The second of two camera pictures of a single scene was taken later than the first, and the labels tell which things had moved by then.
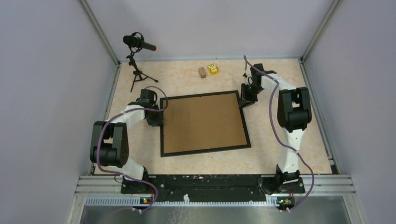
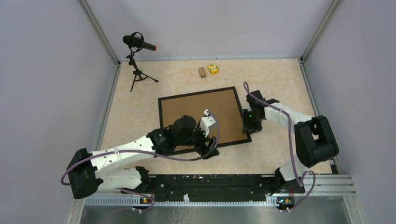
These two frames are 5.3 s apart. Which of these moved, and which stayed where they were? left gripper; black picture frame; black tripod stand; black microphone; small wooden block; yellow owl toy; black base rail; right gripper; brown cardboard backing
Moved: black picture frame; left gripper; right gripper
Stayed: small wooden block; yellow owl toy; black microphone; black tripod stand; black base rail; brown cardboard backing
